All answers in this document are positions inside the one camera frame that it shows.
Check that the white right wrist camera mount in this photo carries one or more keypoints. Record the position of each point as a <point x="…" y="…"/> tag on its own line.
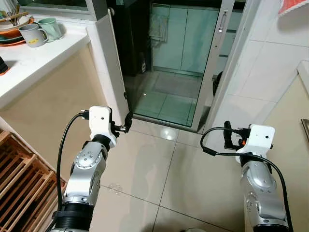
<point x="258" y="140"/>

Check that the plain beige base cabinet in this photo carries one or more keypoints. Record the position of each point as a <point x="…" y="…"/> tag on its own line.
<point x="48" y="106"/>

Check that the black and orange device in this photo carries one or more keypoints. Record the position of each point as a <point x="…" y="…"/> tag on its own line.
<point x="3" y="66"/>

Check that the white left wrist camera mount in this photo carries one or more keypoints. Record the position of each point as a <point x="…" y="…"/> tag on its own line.
<point x="101" y="121"/>

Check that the wooden chopsticks bundle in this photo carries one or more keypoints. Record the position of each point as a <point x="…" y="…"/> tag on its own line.
<point x="12" y="17"/>

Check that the grey mug with yellow label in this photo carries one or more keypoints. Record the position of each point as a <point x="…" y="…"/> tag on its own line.
<point x="31" y="35"/>

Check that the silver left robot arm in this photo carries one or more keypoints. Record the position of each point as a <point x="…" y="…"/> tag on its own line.
<point x="87" y="164"/>

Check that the pale green mug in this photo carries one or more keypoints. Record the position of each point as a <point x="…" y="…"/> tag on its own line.
<point x="52" y="28"/>

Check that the grey hanging towel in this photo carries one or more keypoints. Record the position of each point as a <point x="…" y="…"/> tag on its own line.
<point x="158" y="26"/>

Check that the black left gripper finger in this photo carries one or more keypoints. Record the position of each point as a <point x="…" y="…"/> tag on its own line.
<point x="129" y="122"/>

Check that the glass sliding door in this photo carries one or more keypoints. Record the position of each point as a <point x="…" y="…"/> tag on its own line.
<point x="183" y="48"/>

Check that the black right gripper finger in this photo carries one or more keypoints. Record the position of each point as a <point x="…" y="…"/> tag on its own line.
<point x="228" y="134"/>

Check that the wooden slatted rack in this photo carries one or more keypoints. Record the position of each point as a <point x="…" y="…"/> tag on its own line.
<point x="24" y="188"/>

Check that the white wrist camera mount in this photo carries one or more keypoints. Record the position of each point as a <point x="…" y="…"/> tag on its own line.
<point x="258" y="140"/>
<point x="101" y="121"/>

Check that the red patterned cloth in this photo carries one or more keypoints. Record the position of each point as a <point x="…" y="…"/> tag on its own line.
<point x="292" y="6"/>

